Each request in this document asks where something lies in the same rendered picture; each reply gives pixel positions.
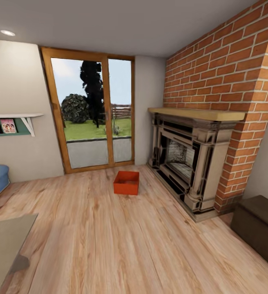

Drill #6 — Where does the storage box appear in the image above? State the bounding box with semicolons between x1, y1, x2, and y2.
114;171;139;195

